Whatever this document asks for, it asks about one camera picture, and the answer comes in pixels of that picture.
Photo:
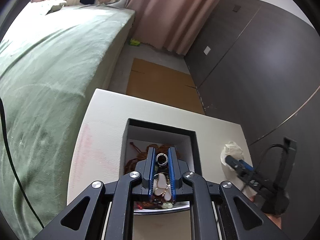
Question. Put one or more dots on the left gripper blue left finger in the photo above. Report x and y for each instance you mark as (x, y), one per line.
(104, 211)

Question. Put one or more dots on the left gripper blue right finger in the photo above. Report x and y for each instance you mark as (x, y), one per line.
(218, 211)

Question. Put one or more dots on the white fabric flower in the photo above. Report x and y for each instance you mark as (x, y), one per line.
(235, 151)

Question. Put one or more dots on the gold butterfly brooch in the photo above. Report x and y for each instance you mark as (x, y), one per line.
(161, 191)

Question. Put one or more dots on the person's right hand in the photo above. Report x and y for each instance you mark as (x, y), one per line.
(274, 219)

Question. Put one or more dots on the white table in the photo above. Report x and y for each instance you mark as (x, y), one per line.
(98, 146)

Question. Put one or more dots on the dark grey wardrobe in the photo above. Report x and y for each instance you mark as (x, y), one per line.
(257, 65)

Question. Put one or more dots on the brown cardboard sheet on floor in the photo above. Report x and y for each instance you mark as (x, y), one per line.
(157, 83)

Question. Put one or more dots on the green-covered bed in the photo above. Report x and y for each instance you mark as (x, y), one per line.
(51, 64)

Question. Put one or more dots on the small green object on floor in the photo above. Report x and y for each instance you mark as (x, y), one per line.
(134, 42)

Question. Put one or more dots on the pink curtain right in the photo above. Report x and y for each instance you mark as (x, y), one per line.
(169, 24)

